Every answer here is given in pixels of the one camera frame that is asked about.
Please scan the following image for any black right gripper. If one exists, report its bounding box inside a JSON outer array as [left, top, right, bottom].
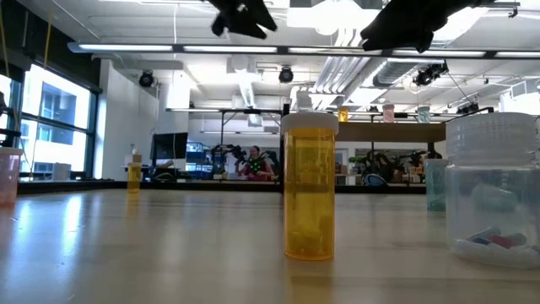
[[360, 0, 499, 54]]

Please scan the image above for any cardboard tissue box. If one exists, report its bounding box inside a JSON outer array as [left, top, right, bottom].
[[123, 143, 143, 166]]

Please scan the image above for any person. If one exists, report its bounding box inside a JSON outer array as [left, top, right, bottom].
[[235, 145, 275, 182]]

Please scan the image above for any clear medicine bottle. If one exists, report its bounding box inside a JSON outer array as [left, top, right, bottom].
[[296, 90, 313, 113]]

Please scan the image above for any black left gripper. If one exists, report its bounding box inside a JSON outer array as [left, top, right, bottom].
[[209, 0, 278, 40]]

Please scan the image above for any black ceiling track light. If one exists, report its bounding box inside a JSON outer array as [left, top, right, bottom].
[[412, 62, 450, 88], [455, 102, 481, 116]]

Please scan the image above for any wooden shelf black frame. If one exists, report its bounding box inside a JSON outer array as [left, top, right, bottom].
[[280, 103, 495, 196]]

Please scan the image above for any black computer monitor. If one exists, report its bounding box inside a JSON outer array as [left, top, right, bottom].
[[150, 132, 189, 160]]

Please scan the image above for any small white cabinet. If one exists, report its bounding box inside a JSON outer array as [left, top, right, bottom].
[[52, 162, 73, 182]]

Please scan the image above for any black aluminium table frame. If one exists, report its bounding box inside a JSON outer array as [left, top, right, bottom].
[[16, 179, 427, 196]]

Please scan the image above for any long linear ceiling light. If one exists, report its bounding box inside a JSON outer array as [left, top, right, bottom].
[[67, 41, 540, 59]]

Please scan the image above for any wide clear pill jar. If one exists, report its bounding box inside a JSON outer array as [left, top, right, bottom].
[[445, 111, 540, 271]]

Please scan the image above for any blue white round object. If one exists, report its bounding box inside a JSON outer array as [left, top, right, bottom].
[[363, 172, 387, 187]]

